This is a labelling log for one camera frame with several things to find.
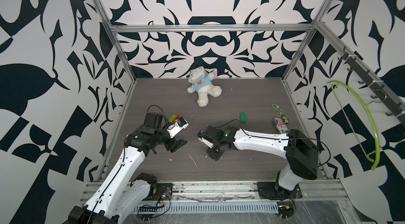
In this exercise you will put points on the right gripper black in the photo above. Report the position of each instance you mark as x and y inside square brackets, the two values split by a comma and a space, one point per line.
[211, 155]

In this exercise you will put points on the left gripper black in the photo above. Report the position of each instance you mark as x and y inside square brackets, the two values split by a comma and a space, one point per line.
[174, 144]

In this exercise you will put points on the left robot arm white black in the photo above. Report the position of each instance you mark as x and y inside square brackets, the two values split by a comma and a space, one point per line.
[117, 197]

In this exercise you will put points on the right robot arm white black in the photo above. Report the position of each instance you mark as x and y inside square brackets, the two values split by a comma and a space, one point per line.
[300, 152]

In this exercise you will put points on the lime lego brick long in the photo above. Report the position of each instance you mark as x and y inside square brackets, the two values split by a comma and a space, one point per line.
[173, 118]

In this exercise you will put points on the green lego brick long far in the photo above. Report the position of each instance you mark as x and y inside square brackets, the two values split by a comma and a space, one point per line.
[243, 117]

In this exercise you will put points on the white teddy bear blue shirt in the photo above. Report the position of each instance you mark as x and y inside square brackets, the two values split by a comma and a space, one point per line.
[201, 83]

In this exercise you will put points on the black usb hub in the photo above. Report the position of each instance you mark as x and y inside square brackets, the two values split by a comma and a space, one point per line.
[147, 210]

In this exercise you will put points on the black connector box right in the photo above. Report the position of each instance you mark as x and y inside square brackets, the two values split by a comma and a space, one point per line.
[285, 212]

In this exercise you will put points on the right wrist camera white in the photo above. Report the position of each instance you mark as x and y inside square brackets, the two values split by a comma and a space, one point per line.
[202, 137]

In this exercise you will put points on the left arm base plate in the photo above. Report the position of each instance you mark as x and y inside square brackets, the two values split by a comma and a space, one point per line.
[164, 190]

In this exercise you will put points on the flag pattern keychain pouch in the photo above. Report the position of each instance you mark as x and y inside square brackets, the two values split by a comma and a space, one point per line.
[280, 126]

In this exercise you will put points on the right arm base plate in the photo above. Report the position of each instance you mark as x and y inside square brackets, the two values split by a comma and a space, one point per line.
[269, 190]

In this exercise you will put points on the white vented cable duct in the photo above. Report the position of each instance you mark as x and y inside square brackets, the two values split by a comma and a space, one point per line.
[223, 207]

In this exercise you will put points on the aluminium frame crossbar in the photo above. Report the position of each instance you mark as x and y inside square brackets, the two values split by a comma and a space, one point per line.
[210, 28]

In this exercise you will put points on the black wall hook rack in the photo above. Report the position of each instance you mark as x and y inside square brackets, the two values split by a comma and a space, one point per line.
[382, 92]

